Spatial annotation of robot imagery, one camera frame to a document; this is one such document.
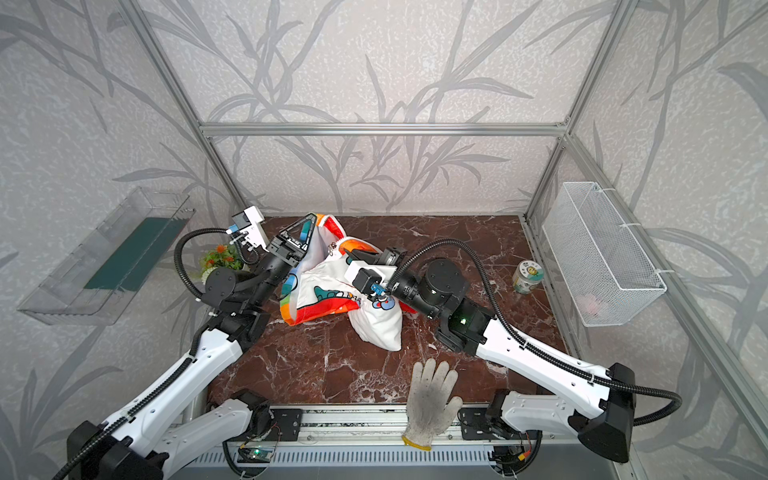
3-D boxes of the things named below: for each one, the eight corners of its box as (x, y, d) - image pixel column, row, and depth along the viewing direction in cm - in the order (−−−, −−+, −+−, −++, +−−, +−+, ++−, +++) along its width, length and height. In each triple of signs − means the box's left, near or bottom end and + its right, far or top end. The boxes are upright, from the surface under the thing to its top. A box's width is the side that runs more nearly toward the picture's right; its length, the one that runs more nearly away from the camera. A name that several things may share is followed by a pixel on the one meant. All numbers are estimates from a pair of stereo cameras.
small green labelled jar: (514, 294, 100) (522, 281, 93) (508, 274, 105) (515, 260, 98) (538, 294, 100) (547, 281, 93) (531, 274, 105) (540, 260, 98)
